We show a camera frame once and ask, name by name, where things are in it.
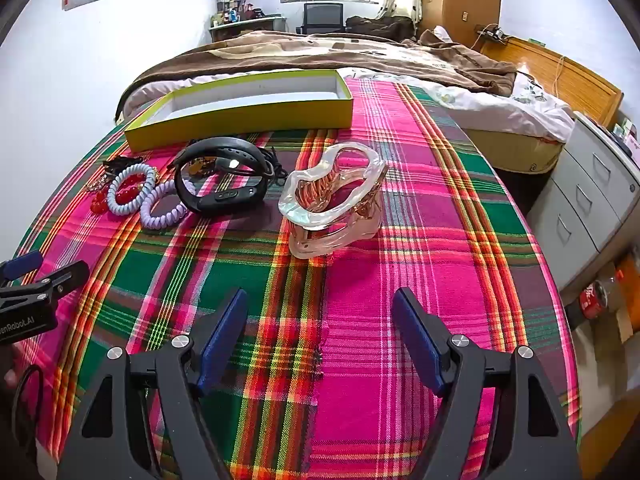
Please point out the power strip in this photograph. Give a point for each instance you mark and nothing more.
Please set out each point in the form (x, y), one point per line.
(492, 32)

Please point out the dark brown cloth pile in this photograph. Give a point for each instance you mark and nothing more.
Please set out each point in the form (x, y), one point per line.
(380, 26)

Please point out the black smart band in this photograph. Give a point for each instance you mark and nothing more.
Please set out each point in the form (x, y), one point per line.
(215, 204)

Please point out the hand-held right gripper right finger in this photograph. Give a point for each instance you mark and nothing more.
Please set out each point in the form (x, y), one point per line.
(417, 335)

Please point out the yellow-green shallow cardboard box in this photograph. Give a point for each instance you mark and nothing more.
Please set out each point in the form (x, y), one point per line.
(240, 116)

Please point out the pink green plaid tablecloth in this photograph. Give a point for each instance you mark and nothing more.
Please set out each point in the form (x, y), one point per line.
(400, 185)

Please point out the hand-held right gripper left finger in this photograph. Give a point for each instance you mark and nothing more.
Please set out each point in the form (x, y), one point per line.
(225, 340)

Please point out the red soda can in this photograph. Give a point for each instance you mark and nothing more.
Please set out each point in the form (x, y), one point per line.
(593, 300)

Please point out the gold hair clip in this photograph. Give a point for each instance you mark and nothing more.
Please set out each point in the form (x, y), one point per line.
(95, 185)

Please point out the group of small bottles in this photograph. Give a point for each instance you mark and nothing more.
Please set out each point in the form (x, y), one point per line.
(227, 12)

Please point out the dark wooden desk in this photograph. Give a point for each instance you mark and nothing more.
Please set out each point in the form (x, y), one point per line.
(250, 27)

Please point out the grey drawer cabinet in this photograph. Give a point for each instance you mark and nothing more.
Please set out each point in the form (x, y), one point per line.
(585, 190)

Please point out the orange box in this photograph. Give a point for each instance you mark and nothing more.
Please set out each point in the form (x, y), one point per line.
(627, 300)

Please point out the white floral quilt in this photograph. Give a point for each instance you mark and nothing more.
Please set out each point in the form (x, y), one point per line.
(500, 107)

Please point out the brown fleece blanket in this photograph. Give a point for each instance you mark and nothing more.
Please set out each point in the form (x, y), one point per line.
(300, 52)

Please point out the wooden bed headboard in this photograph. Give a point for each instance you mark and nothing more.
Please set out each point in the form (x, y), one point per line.
(575, 77)

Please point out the cream and gold claw clip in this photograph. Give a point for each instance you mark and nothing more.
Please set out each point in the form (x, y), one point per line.
(300, 212)

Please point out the beige bed base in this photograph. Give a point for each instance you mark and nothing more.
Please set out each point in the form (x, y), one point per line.
(520, 152)

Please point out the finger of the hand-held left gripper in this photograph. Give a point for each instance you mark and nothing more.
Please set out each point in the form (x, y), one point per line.
(22, 264)
(67, 275)

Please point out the black office chair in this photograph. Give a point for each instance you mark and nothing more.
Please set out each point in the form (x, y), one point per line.
(322, 15)

